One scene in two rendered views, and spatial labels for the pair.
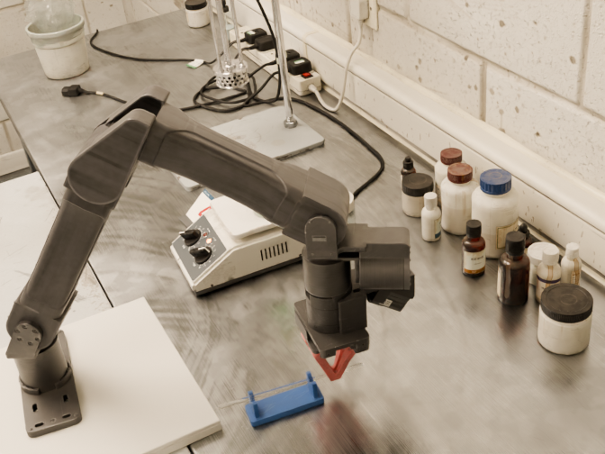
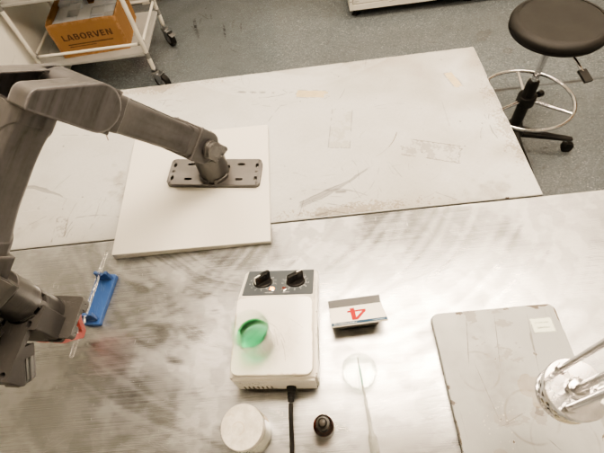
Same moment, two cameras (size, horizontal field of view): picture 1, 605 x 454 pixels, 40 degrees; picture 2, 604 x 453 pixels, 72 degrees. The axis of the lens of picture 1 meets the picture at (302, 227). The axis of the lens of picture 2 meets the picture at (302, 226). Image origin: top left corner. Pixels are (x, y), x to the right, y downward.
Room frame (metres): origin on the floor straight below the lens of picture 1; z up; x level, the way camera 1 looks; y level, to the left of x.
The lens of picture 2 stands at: (1.30, -0.08, 1.59)
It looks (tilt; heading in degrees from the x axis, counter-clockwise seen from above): 57 degrees down; 119
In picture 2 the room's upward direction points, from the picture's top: 10 degrees counter-clockwise
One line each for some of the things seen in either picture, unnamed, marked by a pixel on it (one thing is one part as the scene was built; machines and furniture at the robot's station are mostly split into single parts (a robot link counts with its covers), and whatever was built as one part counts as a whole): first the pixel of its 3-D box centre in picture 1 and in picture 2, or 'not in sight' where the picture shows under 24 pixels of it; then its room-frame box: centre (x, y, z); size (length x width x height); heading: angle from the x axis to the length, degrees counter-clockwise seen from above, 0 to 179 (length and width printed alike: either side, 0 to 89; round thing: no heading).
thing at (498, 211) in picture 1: (494, 212); not in sight; (1.07, -0.30, 0.96); 0.07 x 0.07 x 0.13
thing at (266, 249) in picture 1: (244, 236); (278, 327); (1.13, 0.10, 0.94); 0.22 x 0.13 x 0.08; 110
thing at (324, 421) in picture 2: not in sight; (324, 425); (1.24, -0.02, 0.94); 0.03 x 0.03 x 0.07
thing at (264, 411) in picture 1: (283, 396); (97, 296); (0.78, 0.05, 0.92); 0.10 x 0.03 x 0.04; 106
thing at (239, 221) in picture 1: (255, 208); (272, 334); (1.14, 0.07, 0.98); 0.12 x 0.12 x 0.01; 20
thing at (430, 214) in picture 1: (430, 216); not in sight; (1.11, -0.21, 0.94); 0.03 x 0.03 x 0.08
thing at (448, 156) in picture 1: (451, 177); not in sight; (1.21, -0.26, 0.95); 0.06 x 0.06 x 0.10
